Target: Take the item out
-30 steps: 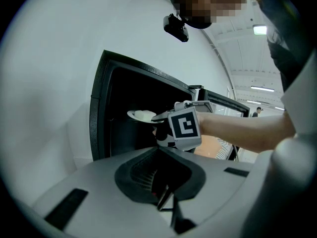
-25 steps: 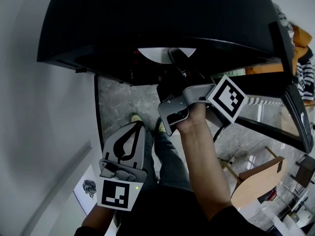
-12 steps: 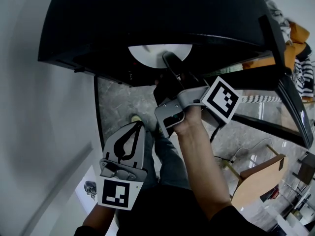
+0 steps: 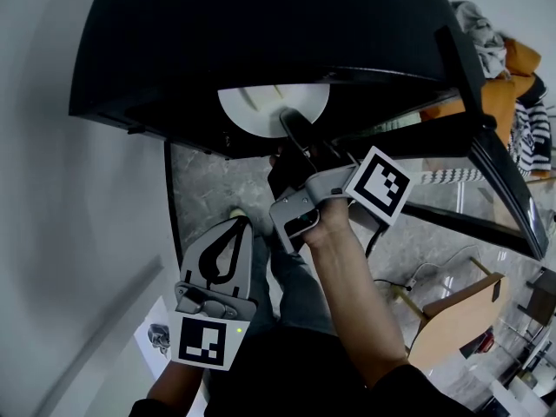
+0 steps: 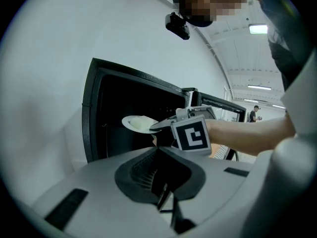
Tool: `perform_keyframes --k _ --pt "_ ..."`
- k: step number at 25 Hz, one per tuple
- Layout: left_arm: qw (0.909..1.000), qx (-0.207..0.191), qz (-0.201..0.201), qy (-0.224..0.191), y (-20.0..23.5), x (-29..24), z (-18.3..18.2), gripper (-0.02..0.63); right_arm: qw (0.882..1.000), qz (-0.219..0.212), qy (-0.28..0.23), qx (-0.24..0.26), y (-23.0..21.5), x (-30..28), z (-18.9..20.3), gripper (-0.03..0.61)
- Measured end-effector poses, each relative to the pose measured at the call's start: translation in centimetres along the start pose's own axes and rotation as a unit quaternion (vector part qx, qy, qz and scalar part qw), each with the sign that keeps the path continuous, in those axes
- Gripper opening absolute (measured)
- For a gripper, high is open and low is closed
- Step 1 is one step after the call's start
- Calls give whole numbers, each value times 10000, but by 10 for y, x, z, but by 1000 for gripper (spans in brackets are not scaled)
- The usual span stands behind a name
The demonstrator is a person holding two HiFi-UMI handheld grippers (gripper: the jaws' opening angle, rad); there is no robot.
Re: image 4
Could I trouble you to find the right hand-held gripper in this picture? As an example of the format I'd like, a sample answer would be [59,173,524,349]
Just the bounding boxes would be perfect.
[266,108,412,254]

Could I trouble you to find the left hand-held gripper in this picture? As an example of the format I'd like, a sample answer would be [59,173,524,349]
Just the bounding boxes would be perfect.
[168,217,258,372]

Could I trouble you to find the white sponge block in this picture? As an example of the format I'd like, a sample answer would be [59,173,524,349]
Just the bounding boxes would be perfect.
[242,83,301,112]

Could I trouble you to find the white round plate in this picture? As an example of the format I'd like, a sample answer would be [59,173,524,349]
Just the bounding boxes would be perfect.
[216,83,330,139]

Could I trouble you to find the person's left forearm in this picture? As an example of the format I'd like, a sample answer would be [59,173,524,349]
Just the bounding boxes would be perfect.
[146,360,205,404]

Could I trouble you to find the person's right forearm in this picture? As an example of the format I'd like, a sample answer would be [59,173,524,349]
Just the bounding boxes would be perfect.
[301,197,413,391]

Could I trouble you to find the person's grey jeans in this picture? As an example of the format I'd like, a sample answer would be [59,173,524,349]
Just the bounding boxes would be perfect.
[251,232,349,336]

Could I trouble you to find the white sheet grey print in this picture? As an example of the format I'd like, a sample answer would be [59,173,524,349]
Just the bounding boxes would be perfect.
[133,295,175,380]

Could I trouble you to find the person's black shirt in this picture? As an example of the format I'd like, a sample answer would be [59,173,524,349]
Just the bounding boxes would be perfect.
[128,326,483,417]

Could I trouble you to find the large orange cushion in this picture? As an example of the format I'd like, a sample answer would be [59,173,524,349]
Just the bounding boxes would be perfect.
[419,76,518,147]

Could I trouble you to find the grey patterned cloth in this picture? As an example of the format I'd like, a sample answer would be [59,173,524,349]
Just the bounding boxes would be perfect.
[450,0,508,79]

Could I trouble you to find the light wooden side table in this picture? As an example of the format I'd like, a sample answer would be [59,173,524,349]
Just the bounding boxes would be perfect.
[393,258,510,369]

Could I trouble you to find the small orange cushion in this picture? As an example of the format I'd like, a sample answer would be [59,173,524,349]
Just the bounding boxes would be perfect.
[503,37,543,77]

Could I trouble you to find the black cushion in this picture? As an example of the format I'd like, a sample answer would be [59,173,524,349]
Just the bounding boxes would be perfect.
[516,74,549,108]

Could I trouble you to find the dark brown stool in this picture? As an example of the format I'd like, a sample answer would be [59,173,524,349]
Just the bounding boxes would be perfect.
[516,266,556,334]

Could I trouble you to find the black cable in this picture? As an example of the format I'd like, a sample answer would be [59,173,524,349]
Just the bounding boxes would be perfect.
[366,222,392,261]

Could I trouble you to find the white cable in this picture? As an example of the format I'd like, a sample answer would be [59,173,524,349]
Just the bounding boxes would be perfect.
[406,244,481,289]

